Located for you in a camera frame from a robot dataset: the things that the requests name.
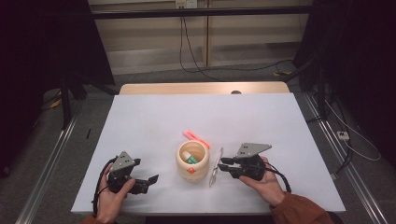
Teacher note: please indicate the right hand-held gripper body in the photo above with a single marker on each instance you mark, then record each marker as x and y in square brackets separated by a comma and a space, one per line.
[250, 168]

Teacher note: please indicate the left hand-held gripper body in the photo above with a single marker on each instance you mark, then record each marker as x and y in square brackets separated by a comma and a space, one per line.
[123, 165]

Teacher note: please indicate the silver pen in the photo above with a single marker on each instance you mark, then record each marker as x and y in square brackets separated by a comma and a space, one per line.
[216, 168]

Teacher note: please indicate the round wooden pen holder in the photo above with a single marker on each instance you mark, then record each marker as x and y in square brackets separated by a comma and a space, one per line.
[200, 172]

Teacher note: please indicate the green and white marker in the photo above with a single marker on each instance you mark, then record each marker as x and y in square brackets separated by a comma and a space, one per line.
[189, 157]

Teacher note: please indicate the orange highlighter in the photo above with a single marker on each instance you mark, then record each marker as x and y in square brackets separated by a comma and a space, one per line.
[194, 136]

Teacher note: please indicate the person's right hand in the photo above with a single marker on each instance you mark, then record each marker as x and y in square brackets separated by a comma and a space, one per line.
[267, 186]

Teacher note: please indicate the person's left hand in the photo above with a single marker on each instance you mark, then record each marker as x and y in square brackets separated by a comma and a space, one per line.
[110, 203]

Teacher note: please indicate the white table mat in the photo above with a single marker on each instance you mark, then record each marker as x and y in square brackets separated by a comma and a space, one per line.
[249, 118]

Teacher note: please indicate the black metal stand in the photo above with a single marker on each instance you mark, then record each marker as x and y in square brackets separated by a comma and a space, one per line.
[65, 102]
[320, 93]

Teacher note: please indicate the white power adapter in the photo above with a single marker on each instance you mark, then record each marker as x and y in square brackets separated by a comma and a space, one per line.
[342, 135]

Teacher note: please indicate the black curtain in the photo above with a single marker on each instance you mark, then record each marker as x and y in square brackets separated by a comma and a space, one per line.
[361, 62]
[37, 62]

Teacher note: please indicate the black horizontal bar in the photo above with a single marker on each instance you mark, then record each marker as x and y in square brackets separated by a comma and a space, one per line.
[202, 12]

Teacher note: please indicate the aluminium floor rail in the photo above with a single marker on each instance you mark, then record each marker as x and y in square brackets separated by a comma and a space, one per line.
[351, 171]
[46, 171]

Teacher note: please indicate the white wall socket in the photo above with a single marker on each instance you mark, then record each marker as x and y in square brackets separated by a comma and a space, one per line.
[186, 3]

